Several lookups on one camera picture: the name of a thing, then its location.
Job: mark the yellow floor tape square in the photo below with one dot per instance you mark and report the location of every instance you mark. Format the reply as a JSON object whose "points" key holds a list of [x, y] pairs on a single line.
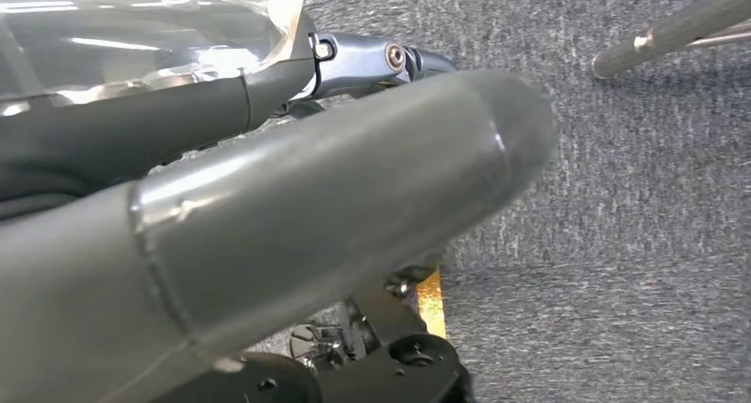
{"points": [[433, 306]]}

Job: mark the stainless steel workbench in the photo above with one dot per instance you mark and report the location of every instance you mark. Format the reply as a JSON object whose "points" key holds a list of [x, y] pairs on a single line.
{"points": [[675, 33]]}

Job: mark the black robot left leg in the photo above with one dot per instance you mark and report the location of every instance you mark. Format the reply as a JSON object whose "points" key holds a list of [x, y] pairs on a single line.
{"points": [[411, 377]]}

